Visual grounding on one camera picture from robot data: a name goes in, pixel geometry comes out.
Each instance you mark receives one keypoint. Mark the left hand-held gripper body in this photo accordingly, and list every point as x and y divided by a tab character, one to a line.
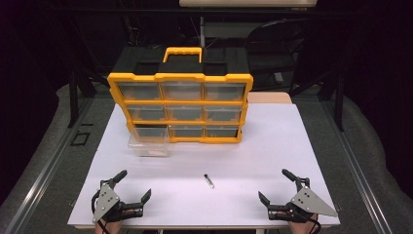
107	200

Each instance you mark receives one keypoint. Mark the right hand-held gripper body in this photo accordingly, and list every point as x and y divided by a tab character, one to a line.
305	203

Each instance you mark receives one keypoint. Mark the clear plastic drawer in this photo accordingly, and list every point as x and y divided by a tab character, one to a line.
150	143

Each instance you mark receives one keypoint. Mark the yellow black drawer organizer cabinet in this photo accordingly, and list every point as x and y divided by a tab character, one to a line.
181	76

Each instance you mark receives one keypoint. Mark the person's right hand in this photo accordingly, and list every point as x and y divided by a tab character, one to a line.
302	227

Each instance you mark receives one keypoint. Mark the person's left hand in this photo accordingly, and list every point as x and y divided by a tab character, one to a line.
108	227

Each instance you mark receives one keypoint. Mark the wooden table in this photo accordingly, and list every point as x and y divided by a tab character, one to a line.
269	97

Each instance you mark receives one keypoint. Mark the black metal stand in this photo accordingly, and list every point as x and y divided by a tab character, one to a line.
73	97
339	100

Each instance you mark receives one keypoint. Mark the black chair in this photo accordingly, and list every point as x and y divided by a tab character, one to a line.
274	52

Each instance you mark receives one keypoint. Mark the grey metal pole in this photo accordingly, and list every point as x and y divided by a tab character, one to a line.
202	31

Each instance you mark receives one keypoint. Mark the metal floor rail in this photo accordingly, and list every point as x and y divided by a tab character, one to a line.
355	169
48	169

